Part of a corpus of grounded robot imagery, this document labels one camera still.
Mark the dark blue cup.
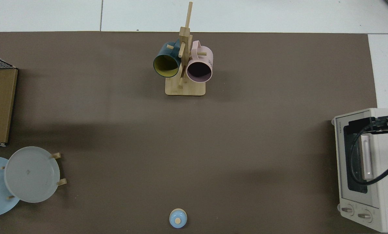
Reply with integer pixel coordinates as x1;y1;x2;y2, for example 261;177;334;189
153;39;182;78

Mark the pink cup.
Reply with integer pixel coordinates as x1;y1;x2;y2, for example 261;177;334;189
186;40;213;83

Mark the grey plate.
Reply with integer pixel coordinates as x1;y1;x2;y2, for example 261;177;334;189
4;146;60;203

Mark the brown table cloth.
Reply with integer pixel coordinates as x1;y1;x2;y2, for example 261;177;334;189
0;31;378;234

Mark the small blue round thing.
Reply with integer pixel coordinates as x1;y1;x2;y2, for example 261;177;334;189
169;208;188;228

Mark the wooden cup stand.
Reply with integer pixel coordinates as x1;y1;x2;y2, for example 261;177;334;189
165;2;207;97

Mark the wooden plate rack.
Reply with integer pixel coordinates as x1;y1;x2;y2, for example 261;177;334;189
1;153;68;199

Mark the pale toaster oven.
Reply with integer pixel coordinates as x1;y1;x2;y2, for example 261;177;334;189
331;108;388;233

